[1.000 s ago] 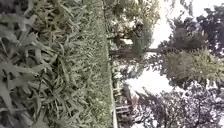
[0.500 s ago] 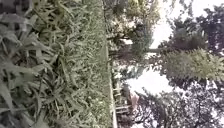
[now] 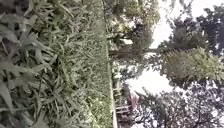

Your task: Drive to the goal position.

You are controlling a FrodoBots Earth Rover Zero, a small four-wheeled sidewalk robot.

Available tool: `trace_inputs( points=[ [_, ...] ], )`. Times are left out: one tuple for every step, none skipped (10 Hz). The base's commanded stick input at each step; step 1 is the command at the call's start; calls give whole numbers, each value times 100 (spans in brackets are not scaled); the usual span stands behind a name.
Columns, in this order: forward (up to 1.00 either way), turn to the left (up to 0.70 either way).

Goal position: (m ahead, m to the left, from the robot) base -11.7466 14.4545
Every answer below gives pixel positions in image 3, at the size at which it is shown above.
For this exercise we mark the small roofed garden pavilion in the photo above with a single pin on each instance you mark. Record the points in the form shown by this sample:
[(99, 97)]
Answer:
[(133, 99)]

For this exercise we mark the wood of green trees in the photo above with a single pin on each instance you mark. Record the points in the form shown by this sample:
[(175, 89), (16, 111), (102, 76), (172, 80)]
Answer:
[(193, 63)]

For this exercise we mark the green grass field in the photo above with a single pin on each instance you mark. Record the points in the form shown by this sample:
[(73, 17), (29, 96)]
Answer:
[(50, 66)]

